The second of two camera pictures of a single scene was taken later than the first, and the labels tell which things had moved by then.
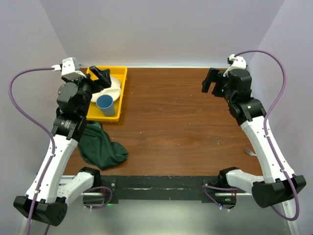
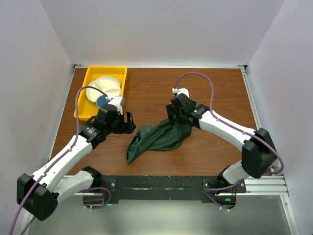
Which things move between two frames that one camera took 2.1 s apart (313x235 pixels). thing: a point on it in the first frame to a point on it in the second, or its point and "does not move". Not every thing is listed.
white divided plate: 114,90 does not move
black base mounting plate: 207,188 does not move
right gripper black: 215,76 to 171,111
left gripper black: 103,76 to 126,127
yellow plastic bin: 93,112 does not move
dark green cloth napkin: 96,148 to 163,136
